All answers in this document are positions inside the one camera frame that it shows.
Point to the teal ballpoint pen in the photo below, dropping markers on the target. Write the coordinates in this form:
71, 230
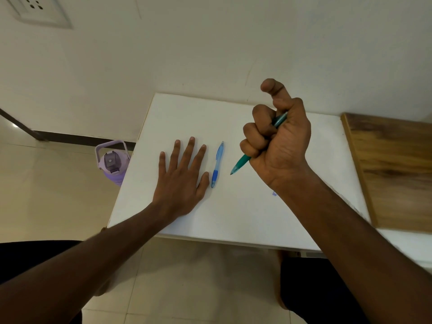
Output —
241, 164

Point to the person's left forearm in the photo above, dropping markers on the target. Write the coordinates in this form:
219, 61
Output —
84, 263

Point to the person's right forearm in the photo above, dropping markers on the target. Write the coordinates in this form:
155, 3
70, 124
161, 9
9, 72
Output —
354, 253

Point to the person's left thumb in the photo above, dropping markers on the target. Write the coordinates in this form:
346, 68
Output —
203, 185

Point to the purple water bottle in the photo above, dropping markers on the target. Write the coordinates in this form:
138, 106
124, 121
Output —
113, 165

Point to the person's left hand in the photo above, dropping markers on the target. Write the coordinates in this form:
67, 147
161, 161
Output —
179, 190

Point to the person's left little finger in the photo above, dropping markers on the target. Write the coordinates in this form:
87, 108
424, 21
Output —
162, 162

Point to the dark skirting board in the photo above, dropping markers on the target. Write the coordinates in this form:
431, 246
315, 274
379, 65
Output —
84, 140

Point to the wooden board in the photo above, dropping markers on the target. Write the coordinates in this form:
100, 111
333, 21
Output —
395, 172

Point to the white wall socket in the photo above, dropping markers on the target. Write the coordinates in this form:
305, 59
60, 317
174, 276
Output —
37, 10

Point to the person's right hand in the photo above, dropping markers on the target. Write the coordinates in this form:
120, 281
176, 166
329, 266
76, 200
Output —
287, 148

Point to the person's left middle finger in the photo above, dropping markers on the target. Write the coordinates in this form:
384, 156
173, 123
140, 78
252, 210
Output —
188, 154

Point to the person's right thumb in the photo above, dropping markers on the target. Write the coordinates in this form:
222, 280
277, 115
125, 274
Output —
275, 89

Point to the blue ballpoint pen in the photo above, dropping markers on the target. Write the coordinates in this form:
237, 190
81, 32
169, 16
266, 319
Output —
217, 161

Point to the black shorts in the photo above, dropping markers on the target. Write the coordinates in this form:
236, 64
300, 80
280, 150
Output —
314, 293

